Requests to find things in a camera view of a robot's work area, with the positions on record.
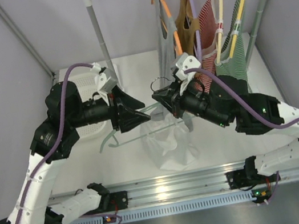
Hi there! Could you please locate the brown tank top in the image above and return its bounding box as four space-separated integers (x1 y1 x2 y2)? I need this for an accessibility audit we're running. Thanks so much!
175 0 200 57

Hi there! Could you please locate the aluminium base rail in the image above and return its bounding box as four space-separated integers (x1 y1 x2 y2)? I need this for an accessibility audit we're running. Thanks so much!
50 150 299 222

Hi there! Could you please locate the white tank top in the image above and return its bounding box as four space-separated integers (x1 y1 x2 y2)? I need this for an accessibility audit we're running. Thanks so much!
140 114 200 171

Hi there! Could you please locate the green striped tank top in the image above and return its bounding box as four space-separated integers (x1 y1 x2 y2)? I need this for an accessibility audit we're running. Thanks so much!
215 0 248 82

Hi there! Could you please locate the green plastic hanger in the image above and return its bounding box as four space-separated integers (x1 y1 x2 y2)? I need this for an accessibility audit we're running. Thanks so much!
87 72 195 153

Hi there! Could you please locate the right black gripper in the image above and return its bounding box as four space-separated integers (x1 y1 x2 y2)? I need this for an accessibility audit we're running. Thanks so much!
150 70 232 140

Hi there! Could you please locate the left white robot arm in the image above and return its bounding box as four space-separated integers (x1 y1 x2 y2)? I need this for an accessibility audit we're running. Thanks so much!
0 81 150 224

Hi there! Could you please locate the yellow wooden hanger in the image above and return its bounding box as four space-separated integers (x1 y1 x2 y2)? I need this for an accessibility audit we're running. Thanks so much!
218 0 263 59

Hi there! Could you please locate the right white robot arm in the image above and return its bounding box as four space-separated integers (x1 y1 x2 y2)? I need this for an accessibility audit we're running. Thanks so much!
152 75 299 188

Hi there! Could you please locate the red striped tank top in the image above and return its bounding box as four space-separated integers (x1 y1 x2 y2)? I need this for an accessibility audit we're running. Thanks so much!
178 0 231 93

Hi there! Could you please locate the white slotted cable duct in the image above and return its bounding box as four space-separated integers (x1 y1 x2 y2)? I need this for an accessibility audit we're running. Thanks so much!
61 185 272 224

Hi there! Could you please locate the white perforated basket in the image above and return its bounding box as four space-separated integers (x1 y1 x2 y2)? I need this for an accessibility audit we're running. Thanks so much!
68 72 108 141

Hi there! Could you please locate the aluminium frame post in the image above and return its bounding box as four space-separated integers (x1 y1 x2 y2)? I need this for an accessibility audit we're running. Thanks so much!
0 4 55 78

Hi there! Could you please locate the purple hanger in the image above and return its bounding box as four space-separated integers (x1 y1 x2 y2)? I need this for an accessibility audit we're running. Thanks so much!
189 0 202 63

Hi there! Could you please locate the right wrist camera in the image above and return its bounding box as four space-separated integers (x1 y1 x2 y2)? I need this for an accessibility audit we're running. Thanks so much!
173 53 201 88

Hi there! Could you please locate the orange hanger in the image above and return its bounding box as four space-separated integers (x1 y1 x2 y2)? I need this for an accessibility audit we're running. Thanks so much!
151 0 183 57

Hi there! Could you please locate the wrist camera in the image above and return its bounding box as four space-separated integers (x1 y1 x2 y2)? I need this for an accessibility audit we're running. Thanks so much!
90 62 119 98
173 53 201 88

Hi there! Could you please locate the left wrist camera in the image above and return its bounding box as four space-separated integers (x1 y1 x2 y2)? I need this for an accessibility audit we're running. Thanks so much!
90 62 119 98

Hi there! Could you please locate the grey tank top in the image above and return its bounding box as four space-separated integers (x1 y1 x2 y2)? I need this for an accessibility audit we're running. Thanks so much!
151 0 194 132

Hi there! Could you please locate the cream wooden hanger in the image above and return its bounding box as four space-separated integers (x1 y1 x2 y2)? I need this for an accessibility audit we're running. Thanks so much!
211 0 224 64

